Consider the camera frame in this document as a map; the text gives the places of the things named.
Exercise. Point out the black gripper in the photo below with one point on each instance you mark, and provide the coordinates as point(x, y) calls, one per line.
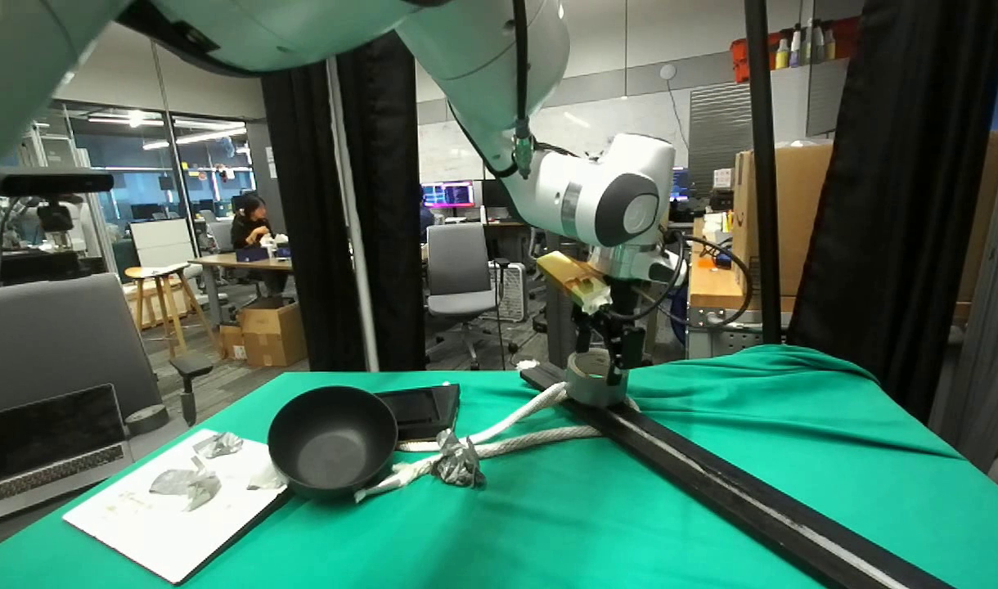
point(626, 306)

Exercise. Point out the grey masking tape roll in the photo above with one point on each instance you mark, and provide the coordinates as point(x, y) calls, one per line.
point(594, 387)

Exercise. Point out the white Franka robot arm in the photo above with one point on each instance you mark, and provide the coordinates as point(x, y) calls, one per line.
point(475, 53)

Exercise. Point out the black bowl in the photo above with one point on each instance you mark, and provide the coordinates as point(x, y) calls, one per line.
point(330, 444)

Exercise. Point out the wooden desk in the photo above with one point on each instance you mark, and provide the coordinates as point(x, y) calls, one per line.
point(714, 284)

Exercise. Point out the grey office chair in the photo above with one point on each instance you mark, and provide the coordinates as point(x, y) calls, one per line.
point(458, 272)

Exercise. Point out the green table cloth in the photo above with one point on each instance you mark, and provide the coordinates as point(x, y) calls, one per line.
point(542, 534)

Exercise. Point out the black flat tablet case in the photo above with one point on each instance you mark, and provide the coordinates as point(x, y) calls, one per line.
point(418, 409)

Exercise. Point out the large cardboard box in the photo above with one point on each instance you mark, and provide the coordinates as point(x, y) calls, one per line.
point(802, 216)

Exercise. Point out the monitor with colourful screen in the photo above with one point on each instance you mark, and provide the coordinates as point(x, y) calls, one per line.
point(448, 197)

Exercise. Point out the black vertical pole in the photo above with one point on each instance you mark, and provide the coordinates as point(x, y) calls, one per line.
point(761, 164)

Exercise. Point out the black curtain beside window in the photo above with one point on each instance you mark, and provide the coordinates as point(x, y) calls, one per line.
point(353, 216)

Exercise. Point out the red shelf with bottles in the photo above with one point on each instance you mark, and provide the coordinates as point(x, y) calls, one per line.
point(793, 50)

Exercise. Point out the small cardboard box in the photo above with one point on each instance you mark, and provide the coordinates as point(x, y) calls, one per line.
point(266, 333)

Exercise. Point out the seated person in black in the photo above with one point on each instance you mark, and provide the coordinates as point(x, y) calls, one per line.
point(254, 225)

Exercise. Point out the wooden stool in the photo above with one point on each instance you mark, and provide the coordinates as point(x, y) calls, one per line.
point(160, 284)

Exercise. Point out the white printed paper sheet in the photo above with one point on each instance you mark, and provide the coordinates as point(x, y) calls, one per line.
point(175, 503)

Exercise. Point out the white board on easel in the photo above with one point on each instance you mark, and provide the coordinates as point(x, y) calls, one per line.
point(160, 244)

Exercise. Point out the dark laptop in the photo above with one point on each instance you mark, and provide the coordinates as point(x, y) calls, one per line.
point(50, 436)

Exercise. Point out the green and gold mount box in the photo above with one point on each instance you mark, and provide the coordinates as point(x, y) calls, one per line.
point(571, 279)

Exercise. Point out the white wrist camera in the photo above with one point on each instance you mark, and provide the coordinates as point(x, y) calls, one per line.
point(664, 268)

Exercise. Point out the long black metal rail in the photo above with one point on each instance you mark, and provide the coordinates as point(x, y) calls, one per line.
point(761, 507)

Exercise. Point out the black curtain beside wall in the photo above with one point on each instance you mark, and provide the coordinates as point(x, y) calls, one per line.
point(899, 197)

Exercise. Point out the black camera on stand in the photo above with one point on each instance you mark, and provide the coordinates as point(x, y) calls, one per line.
point(39, 182)

